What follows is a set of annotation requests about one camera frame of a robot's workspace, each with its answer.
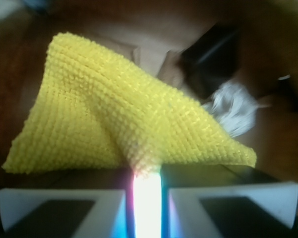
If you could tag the yellow microfiber cloth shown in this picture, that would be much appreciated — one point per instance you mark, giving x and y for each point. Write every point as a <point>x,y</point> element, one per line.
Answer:
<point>97,109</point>

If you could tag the crumpled white paper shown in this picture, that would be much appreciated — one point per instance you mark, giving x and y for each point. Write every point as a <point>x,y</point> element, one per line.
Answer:
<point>233,108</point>

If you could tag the black glossy box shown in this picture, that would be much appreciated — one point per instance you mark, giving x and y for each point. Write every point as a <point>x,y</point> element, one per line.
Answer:
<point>212,59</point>

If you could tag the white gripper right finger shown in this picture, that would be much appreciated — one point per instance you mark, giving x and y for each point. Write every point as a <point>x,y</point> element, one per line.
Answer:
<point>219,201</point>

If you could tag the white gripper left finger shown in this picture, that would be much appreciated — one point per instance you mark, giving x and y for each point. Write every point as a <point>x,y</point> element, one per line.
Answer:
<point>76,204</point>

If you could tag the brown paper bag bin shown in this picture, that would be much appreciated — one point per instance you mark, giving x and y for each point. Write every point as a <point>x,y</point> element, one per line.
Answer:
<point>269,49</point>

